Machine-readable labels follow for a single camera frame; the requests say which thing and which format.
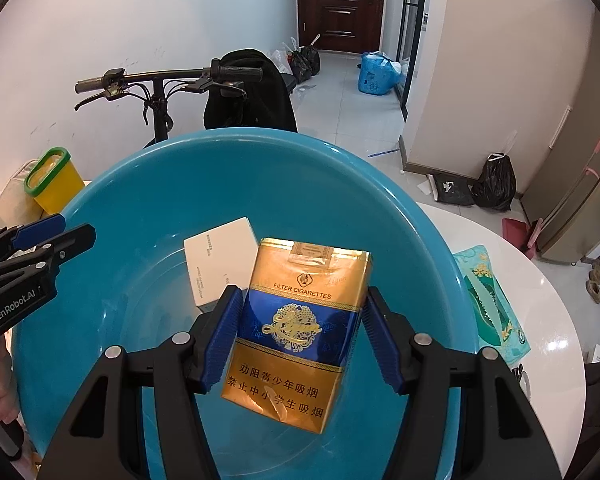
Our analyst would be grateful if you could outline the white wall conduit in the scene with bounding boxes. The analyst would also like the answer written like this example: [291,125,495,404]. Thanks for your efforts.
[550,105,573,150]

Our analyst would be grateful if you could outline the black folding bicycle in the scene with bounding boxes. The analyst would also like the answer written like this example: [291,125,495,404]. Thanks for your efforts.
[74,58,263,150]

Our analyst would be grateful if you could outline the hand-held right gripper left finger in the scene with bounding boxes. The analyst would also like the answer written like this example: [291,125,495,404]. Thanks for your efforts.
[39,285,244,480]

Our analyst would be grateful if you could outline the white cardboard box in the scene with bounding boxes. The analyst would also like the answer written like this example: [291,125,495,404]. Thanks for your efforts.
[183,216,259,315]

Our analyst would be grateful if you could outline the gold blue cigarette pack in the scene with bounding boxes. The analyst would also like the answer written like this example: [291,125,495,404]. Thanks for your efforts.
[220,237,373,435]

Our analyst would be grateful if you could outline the brown wooden door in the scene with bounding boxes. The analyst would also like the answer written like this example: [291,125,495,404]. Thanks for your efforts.
[296,0,387,53]

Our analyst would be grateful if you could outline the blue plastic bag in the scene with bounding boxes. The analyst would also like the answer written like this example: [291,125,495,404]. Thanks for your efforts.
[357,51,403,96]

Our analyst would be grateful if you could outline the pink handled broom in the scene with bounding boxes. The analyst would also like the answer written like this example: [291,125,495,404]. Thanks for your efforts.
[526,133,600,252]

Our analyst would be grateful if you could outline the black jacket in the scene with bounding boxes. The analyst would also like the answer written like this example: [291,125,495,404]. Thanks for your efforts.
[202,48,299,133]

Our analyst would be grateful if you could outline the red dustpan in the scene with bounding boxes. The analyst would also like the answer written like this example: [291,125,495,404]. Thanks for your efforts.
[502,217,536,261]

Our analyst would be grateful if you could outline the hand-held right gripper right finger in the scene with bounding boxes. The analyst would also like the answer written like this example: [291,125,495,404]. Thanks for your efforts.
[362,286,563,480]

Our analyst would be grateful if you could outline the yellow container green rim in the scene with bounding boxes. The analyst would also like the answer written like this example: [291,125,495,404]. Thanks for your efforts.
[24,147,86,216]

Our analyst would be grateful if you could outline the black framed glass door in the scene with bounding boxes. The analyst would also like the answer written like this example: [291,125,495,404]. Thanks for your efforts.
[395,0,443,121]

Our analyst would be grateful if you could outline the beige quilted cloth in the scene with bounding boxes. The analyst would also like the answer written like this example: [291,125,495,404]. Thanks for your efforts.
[0,159,46,226]

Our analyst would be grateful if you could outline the blue plastic basin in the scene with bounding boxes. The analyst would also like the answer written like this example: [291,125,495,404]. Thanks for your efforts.
[11,127,481,480]

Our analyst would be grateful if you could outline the beige refrigerator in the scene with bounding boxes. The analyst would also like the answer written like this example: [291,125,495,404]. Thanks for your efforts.
[522,145,600,263]

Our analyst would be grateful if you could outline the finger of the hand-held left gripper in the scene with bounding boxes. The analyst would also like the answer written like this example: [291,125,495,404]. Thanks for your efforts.
[0,214,66,267]
[0,224,97,293]

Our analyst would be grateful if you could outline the teal snack pouch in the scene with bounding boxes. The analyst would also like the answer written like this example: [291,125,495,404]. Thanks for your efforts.
[452,245,531,367]

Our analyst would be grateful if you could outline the white plastic bag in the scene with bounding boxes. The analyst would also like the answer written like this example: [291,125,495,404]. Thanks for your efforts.
[270,37,298,75]

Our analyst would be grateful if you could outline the black garbage bag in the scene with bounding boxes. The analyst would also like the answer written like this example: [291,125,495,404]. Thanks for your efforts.
[471,152,517,212]
[290,45,322,83]

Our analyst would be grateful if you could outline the black flat packet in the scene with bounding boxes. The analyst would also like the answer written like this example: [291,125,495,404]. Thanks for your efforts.
[430,174,476,206]

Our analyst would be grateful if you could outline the black eyeglasses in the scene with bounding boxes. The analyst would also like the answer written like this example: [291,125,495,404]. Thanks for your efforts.
[510,362,532,408]

